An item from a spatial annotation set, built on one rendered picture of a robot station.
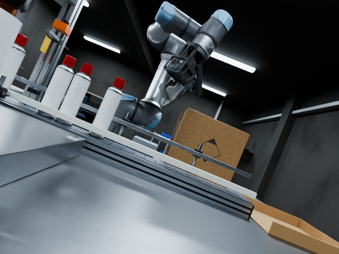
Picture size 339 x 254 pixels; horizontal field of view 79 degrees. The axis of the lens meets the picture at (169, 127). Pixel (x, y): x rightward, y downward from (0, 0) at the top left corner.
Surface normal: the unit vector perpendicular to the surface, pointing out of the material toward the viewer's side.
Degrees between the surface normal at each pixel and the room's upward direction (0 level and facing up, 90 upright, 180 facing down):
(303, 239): 90
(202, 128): 90
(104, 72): 90
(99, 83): 90
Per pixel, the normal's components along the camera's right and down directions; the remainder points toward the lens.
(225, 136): 0.07, 0.00
